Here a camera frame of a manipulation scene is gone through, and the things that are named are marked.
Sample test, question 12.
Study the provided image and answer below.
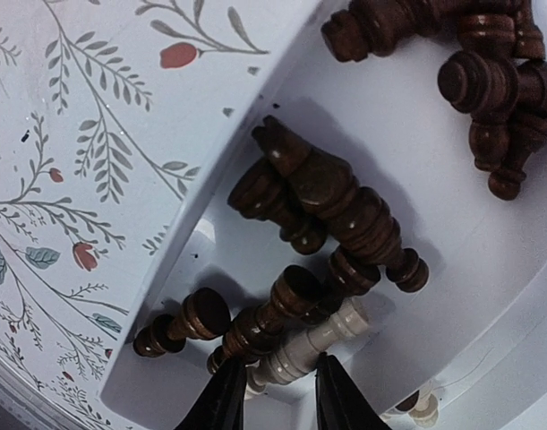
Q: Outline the pile of dark chess pieces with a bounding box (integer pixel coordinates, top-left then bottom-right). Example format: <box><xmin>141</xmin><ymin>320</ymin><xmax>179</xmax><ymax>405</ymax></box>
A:
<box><xmin>132</xmin><ymin>0</ymin><xmax>547</xmax><ymax>375</ymax></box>

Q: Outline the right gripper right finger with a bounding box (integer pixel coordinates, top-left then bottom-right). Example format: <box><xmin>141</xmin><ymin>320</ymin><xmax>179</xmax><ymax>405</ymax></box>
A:
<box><xmin>315</xmin><ymin>353</ymin><xmax>389</xmax><ymax>430</ymax></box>

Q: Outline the floral patterned table mat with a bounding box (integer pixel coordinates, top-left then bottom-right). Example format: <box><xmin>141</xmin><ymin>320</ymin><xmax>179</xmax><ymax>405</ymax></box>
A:
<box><xmin>0</xmin><ymin>1</ymin><xmax>319</xmax><ymax>429</ymax></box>

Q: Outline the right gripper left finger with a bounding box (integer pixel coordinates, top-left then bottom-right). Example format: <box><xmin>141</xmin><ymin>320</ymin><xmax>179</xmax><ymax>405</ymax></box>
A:
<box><xmin>176</xmin><ymin>357</ymin><xmax>247</xmax><ymax>430</ymax></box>

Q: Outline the white plastic tray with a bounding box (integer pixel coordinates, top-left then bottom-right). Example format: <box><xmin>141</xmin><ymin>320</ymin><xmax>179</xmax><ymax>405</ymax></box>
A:
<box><xmin>99</xmin><ymin>1</ymin><xmax>547</xmax><ymax>429</ymax></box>

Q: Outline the front aluminium rail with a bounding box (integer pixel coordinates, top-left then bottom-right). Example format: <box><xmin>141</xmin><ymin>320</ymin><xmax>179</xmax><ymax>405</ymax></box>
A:
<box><xmin>0</xmin><ymin>359</ymin><xmax>81</xmax><ymax>429</ymax></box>

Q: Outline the light piece among dark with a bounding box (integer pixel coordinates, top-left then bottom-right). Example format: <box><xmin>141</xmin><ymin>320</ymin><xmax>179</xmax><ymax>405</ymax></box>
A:
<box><xmin>244</xmin><ymin>297</ymin><xmax>370</xmax><ymax>400</ymax></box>

